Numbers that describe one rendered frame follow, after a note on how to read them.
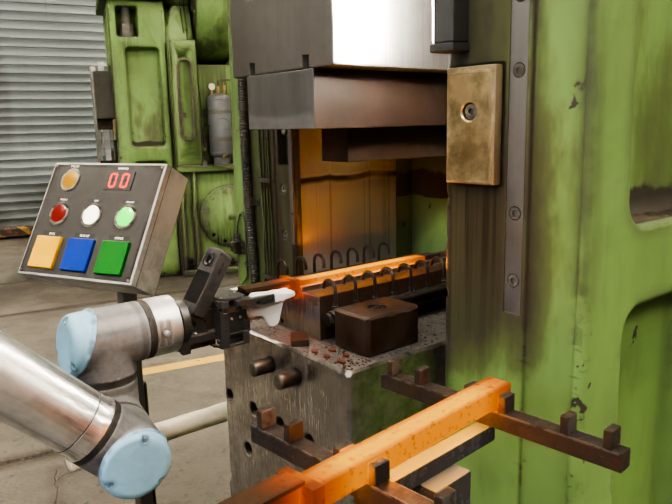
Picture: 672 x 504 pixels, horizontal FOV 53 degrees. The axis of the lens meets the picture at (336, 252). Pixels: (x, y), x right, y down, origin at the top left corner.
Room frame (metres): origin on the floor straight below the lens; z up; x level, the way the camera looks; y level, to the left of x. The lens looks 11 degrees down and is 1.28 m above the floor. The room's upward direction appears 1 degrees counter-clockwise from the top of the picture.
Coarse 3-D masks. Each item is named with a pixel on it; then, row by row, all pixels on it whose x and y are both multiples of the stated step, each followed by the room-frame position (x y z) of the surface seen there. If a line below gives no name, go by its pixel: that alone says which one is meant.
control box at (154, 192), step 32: (64, 192) 1.55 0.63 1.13; (96, 192) 1.51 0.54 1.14; (128, 192) 1.47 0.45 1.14; (160, 192) 1.44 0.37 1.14; (64, 224) 1.50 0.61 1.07; (96, 224) 1.46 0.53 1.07; (128, 224) 1.42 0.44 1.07; (160, 224) 1.43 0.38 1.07; (96, 256) 1.42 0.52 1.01; (128, 256) 1.38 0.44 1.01; (160, 256) 1.43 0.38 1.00; (96, 288) 1.46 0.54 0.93; (128, 288) 1.37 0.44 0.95
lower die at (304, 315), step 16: (400, 256) 1.48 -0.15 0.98; (320, 272) 1.33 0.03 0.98; (384, 272) 1.25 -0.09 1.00; (400, 272) 1.26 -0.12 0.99; (416, 272) 1.26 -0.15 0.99; (432, 272) 1.26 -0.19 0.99; (304, 288) 1.13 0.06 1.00; (320, 288) 1.15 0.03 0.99; (352, 288) 1.14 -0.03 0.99; (368, 288) 1.16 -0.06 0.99; (384, 288) 1.18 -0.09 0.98; (400, 288) 1.21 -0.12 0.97; (416, 288) 1.24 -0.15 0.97; (288, 304) 1.16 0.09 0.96; (304, 304) 1.12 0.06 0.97; (320, 304) 1.09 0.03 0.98; (432, 304) 1.26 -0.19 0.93; (288, 320) 1.16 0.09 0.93; (304, 320) 1.13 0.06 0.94; (320, 320) 1.09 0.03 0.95; (320, 336) 1.09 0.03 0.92
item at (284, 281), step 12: (372, 264) 1.27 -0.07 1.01; (384, 264) 1.27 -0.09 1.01; (396, 264) 1.29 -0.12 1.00; (288, 276) 1.15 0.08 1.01; (312, 276) 1.17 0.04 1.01; (324, 276) 1.17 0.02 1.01; (336, 276) 1.19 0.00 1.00; (240, 288) 1.09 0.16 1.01; (252, 288) 1.08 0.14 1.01; (264, 288) 1.09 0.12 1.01; (276, 288) 1.12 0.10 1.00; (288, 288) 1.13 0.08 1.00
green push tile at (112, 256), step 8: (104, 240) 1.42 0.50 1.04; (104, 248) 1.41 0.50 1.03; (112, 248) 1.40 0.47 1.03; (120, 248) 1.39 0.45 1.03; (128, 248) 1.39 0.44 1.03; (104, 256) 1.40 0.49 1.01; (112, 256) 1.39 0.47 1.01; (120, 256) 1.38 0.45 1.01; (96, 264) 1.39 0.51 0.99; (104, 264) 1.39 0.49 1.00; (112, 264) 1.38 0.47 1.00; (120, 264) 1.37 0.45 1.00; (96, 272) 1.38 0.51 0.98; (104, 272) 1.37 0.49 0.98; (112, 272) 1.37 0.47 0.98; (120, 272) 1.36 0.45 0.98
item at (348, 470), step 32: (480, 384) 0.73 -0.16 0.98; (416, 416) 0.65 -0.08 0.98; (448, 416) 0.64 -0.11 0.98; (480, 416) 0.69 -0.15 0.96; (352, 448) 0.58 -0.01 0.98; (384, 448) 0.58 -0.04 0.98; (416, 448) 0.61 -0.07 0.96; (288, 480) 0.51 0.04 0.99; (320, 480) 0.52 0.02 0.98; (352, 480) 0.54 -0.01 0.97
